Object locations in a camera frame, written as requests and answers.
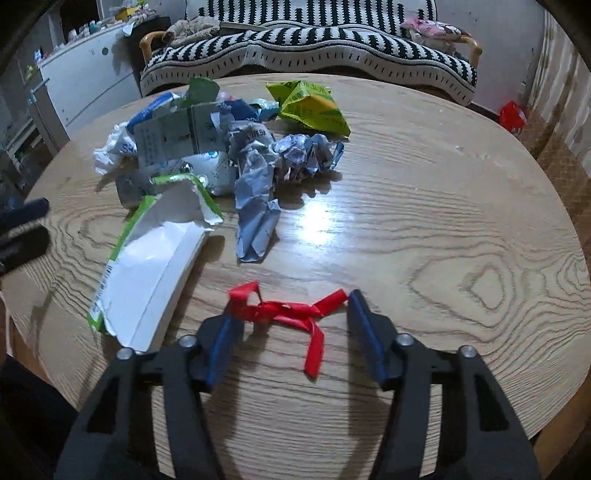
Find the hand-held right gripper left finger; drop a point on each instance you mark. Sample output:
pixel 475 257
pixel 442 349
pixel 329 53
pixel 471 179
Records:
pixel 220 350

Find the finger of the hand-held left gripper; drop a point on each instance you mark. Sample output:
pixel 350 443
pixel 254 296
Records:
pixel 25 210
pixel 23 247

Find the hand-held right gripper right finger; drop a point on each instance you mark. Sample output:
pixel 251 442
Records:
pixel 369 341

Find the red ribbon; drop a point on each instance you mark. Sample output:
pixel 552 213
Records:
pixel 277 312

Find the yellow-green popcorn snack bag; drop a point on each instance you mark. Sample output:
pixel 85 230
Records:
pixel 309 104

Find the crumpled white plastic wrapper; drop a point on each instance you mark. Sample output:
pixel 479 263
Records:
pixel 113 150

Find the large white green-edged paper bag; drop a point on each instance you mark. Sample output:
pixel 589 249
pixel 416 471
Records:
pixel 147 272

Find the white cabinet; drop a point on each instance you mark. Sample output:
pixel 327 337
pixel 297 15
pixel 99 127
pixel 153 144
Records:
pixel 87 78

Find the long crumpled blue-grey paper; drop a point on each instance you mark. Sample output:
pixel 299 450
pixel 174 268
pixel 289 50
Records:
pixel 254 203

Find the torn white blue carton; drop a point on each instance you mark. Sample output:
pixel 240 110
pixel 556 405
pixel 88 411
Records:
pixel 171 134

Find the silver white foil packaging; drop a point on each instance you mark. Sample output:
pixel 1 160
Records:
pixel 207 173

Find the crumpled printed paper ball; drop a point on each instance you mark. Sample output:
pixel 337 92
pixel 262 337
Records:
pixel 304 154

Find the green torn carton flap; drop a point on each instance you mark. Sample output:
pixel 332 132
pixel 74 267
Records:
pixel 201 90

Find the brown crumpled cloth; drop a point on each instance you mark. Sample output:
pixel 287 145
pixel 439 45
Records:
pixel 189 28

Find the small teal wrapper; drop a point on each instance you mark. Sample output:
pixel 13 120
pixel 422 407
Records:
pixel 267 108

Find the red bag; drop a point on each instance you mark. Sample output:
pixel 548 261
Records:
pixel 512 116

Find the beige curtain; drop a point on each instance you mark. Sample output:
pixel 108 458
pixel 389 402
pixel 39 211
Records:
pixel 563 115

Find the black white striped sofa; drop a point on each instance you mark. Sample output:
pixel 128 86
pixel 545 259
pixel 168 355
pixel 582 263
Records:
pixel 323 41

